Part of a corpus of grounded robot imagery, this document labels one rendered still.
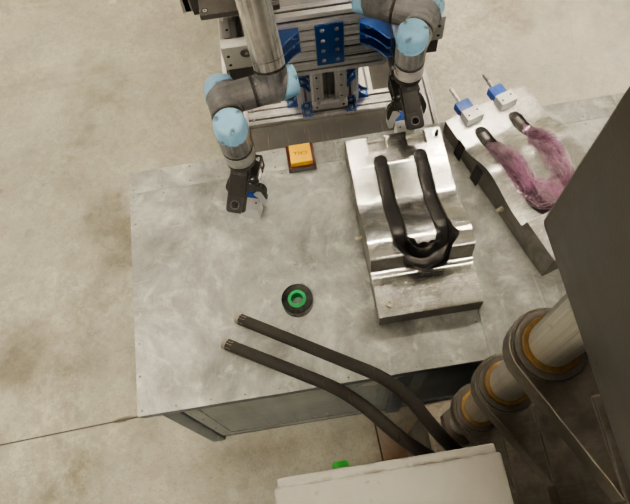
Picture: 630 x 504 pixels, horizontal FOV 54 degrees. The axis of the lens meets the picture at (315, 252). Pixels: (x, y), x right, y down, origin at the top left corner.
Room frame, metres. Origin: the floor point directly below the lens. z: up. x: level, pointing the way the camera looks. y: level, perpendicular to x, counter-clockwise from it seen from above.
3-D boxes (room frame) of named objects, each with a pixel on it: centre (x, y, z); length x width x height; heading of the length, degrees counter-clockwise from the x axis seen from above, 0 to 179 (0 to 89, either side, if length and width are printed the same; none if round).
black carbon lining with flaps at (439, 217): (0.70, -0.27, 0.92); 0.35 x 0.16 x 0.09; 1
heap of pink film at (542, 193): (0.77, -0.61, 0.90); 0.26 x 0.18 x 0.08; 18
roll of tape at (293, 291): (0.52, 0.06, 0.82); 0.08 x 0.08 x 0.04
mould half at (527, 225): (0.77, -0.62, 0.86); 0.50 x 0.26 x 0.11; 18
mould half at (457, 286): (0.68, -0.26, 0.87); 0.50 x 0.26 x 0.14; 1
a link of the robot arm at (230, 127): (0.83, 0.15, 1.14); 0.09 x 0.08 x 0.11; 9
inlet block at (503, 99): (1.04, -0.58, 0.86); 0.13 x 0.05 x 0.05; 18
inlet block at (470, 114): (1.01, -0.48, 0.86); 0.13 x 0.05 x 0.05; 18
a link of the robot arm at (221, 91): (0.93, 0.14, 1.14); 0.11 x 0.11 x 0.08; 9
